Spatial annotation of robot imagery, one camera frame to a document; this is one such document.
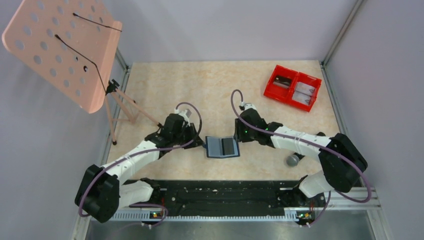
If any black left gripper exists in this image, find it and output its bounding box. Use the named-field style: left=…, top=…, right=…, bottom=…
left=172, top=122, right=205, bottom=149

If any black credit card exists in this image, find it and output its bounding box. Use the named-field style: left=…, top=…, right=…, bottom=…
left=221, top=137, right=235, bottom=156

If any blue leather card holder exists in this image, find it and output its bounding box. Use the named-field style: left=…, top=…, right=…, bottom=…
left=203, top=136, right=241, bottom=159

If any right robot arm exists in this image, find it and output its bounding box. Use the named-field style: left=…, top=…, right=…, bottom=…
left=235, top=102, right=368, bottom=206

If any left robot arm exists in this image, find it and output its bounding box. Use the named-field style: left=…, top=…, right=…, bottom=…
left=74, top=109, right=200, bottom=223

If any black microphone grey head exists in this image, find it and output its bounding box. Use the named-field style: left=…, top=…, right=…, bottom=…
left=285, top=153, right=305, bottom=167

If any red double bin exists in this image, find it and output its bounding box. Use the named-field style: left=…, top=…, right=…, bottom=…
left=263, top=65, right=322, bottom=112

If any pink music stand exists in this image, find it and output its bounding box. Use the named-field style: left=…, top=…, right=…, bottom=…
left=1, top=0, right=163, bottom=146

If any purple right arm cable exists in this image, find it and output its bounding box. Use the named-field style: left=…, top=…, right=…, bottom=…
left=230, top=89, right=373, bottom=227

